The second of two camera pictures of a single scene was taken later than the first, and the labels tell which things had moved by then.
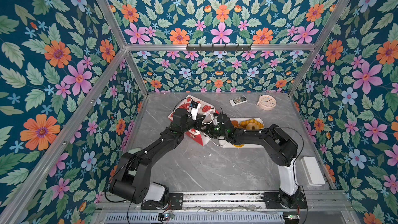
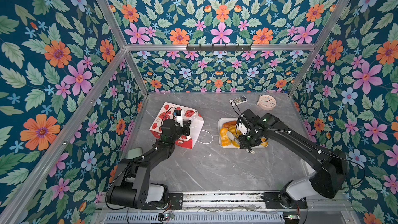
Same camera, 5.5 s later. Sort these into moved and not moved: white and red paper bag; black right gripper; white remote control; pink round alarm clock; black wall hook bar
Moved: white and red paper bag; black right gripper
Not moved: pink round alarm clock; white remote control; black wall hook bar
